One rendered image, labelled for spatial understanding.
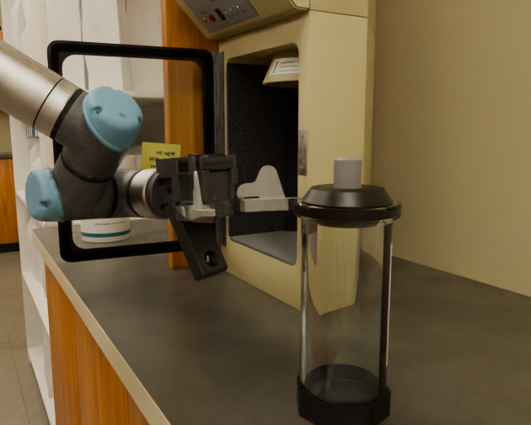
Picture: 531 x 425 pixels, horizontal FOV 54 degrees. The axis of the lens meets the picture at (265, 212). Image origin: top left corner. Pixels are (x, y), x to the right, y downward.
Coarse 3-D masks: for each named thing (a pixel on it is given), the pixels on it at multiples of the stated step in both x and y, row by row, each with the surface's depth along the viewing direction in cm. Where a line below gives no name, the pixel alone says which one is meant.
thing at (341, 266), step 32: (320, 224) 50; (352, 224) 49; (384, 224) 50; (320, 256) 51; (352, 256) 50; (320, 288) 51; (352, 288) 50; (320, 320) 52; (352, 320) 51; (320, 352) 52; (352, 352) 51; (320, 384) 53; (352, 384) 52
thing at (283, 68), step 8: (280, 56) 91; (288, 56) 90; (296, 56) 89; (272, 64) 93; (280, 64) 90; (288, 64) 89; (296, 64) 88; (272, 72) 91; (280, 72) 90; (288, 72) 89; (296, 72) 88; (264, 80) 94; (272, 80) 91; (280, 80) 89; (288, 80) 88; (296, 80) 88
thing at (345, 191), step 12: (336, 168) 52; (348, 168) 52; (360, 168) 52; (336, 180) 52; (348, 180) 52; (360, 180) 52; (312, 192) 52; (324, 192) 50; (336, 192) 50; (348, 192) 50; (360, 192) 50; (372, 192) 50; (384, 192) 51; (312, 204) 51; (324, 204) 50; (336, 204) 49; (348, 204) 49; (360, 204) 49; (372, 204) 49; (384, 204) 50
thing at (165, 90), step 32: (64, 64) 93; (96, 64) 95; (128, 64) 97; (160, 64) 99; (192, 64) 102; (160, 96) 100; (192, 96) 103; (160, 128) 101; (192, 128) 104; (128, 160) 100; (96, 224) 99; (128, 224) 101; (160, 224) 104
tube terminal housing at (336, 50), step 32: (320, 0) 78; (352, 0) 81; (256, 32) 92; (288, 32) 83; (320, 32) 79; (352, 32) 82; (224, 64) 103; (256, 64) 106; (320, 64) 80; (352, 64) 83; (224, 96) 104; (320, 96) 81; (352, 96) 84; (320, 128) 81; (352, 128) 84; (320, 160) 82; (224, 256) 111; (256, 256) 98; (288, 288) 89
